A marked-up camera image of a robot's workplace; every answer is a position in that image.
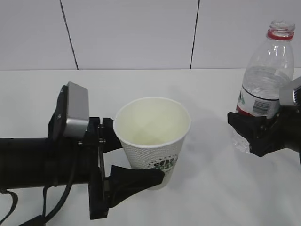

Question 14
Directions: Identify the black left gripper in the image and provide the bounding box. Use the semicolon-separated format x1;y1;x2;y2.
81;117;165;220

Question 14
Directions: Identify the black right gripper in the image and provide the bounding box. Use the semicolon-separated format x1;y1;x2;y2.
227;110;301;157

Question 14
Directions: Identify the white paper cup green logo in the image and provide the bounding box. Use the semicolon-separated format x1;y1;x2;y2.
113;97;191;190

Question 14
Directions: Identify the clear water bottle red label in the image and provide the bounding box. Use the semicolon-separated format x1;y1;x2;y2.
235;20;295;153

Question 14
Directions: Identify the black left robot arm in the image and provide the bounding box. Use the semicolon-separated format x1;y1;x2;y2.
0;117;164;226

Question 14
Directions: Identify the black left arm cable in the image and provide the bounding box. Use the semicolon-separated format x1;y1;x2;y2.
0;162;76;226

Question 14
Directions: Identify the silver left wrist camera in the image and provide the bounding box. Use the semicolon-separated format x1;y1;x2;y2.
48;81;90;139

